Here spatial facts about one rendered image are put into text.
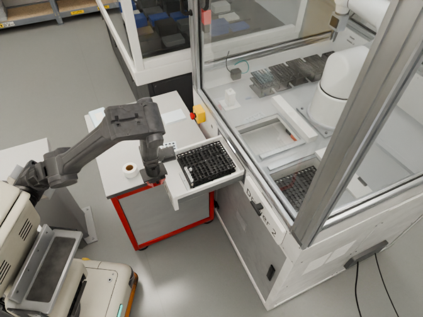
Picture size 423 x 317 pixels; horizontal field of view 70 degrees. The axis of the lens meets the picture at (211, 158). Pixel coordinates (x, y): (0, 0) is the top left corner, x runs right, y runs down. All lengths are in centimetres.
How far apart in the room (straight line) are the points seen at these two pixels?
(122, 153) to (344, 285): 157
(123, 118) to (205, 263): 153
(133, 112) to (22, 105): 290
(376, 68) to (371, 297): 179
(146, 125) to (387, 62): 49
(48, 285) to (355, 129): 94
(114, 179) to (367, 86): 122
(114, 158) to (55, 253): 69
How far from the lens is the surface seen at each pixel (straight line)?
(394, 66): 63
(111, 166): 162
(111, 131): 71
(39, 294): 109
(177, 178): 141
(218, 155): 144
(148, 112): 73
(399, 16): 61
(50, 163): 100
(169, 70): 200
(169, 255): 214
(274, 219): 121
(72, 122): 316
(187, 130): 172
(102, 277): 187
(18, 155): 188
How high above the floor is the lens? 197
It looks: 50 degrees down
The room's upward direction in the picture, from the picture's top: straight up
